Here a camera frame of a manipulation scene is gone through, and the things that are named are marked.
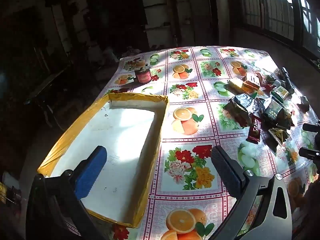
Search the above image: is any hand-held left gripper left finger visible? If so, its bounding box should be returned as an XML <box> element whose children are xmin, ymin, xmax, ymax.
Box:
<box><xmin>26</xmin><ymin>145</ymin><xmax>108</xmax><ymax>240</ymax></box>

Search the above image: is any red jar with cork lid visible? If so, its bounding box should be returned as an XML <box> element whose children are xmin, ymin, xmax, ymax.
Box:
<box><xmin>134</xmin><ymin>60</ymin><xmax>152</xmax><ymax>83</ymax></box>

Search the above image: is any dark crumpled packet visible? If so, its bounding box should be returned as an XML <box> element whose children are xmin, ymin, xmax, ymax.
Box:
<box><xmin>297</xmin><ymin>96</ymin><xmax>310</xmax><ymax>113</ymax></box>

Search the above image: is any black flashlight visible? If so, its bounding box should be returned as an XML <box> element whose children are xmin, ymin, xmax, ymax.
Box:
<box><xmin>279</xmin><ymin>67</ymin><xmax>296</xmax><ymax>95</ymax></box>

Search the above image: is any dark green triangular packet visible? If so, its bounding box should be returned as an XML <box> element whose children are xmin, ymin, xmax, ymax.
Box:
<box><xmin>261</xmin><ymin>100</ymin><xmax>295</xmax><ymax>130</ymax></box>

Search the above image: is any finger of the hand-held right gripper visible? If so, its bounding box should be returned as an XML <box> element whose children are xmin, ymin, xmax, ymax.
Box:
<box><xmin>302</xmin><ymin>121</ymin><xmax>320</xmax><ymax>133</ymax></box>
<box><xmin>299</xmin><ymin>147</ymin><xmax>320</xmax><ymax>161</ymax></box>

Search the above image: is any dark red snack packet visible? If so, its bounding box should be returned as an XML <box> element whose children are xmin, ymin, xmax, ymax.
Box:
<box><xmin>255</xmin><ymin>71</ymin><xmax>275</xmax><ymax>93</ymax></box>

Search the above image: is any barred window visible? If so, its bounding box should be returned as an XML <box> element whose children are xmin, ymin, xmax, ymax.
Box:
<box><xmin>236</xmin><ymin>0</ymin><xmax>320</xmax><ymax>55</ymax></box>

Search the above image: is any fruit and flower print tablecloth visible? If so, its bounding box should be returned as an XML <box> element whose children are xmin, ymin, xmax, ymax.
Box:
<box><xmin>60</xmin><ymin>45</ymin><xmax>320</xmax><ymax>240</ymax></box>

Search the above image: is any small green packet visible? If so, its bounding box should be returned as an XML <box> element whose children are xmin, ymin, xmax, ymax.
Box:
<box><xmin>270</xmin><ymin>85</ymin><xmax>290</xmax><ymax>103</ymax></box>

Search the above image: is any silver green foil packet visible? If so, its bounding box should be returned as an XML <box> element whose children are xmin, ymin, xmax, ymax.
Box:
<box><xmin>223</xmin><ymin>93</ymin><xmax>258</xmax><ymax>128</ymax></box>

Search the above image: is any yellow label cracker packet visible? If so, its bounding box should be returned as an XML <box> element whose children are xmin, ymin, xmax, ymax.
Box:
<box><xmin>227</xmin><ymin>77</ymin><xmax>247</xmax><ymax>94</ymax></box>

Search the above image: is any brown candy bar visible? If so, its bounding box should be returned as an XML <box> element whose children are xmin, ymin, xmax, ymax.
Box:
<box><xmin>246</xmin><ymin>114</ymin><xmax>262</xmax><ymax>145</ymax></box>

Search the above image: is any orange striped wafer packet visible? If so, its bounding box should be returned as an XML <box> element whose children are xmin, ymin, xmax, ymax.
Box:
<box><xmin>241</xmin><ymin>73</ymin><xmax>262</xmax><ymax>93</ymax></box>

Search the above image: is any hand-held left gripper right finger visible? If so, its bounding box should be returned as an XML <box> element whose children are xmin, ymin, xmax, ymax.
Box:
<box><xmin>205</xmin><ymin>145</ymin><xmax>293</xmax><ymax>240</ymax></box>

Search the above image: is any yellow cardboard box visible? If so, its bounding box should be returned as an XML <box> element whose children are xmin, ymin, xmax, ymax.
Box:
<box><xmin>37</xmin><ymin>92</ymin><xmax>170</xmax><ymax>228</ymax></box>

